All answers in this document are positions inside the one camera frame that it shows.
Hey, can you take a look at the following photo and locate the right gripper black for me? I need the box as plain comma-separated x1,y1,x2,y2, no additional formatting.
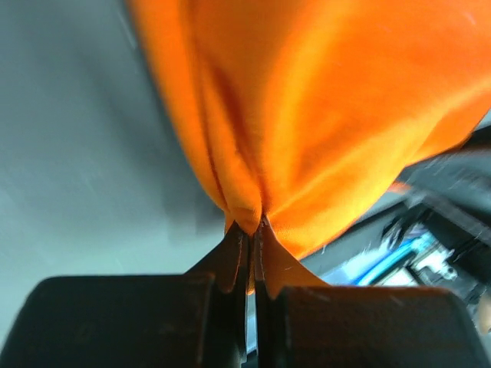
306,127,490,307

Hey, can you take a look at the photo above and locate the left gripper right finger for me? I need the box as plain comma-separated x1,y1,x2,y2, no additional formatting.
252,218,490,367

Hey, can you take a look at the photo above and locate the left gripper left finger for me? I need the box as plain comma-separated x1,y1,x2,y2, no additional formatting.
1,225,249,367

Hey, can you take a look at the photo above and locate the orange t shirt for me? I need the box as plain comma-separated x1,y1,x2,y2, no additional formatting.
126,0,491,296

